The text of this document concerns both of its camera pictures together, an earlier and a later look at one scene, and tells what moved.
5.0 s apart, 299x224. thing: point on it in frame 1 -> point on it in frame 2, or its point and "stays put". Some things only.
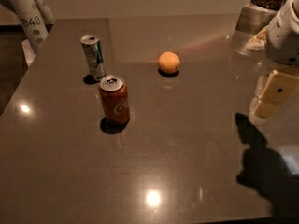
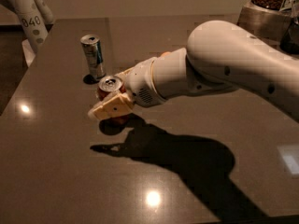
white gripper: x=284 y=37 -> x=140 y=82
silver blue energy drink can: x=92 y=49 stays put
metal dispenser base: x=252 y=20 stays put
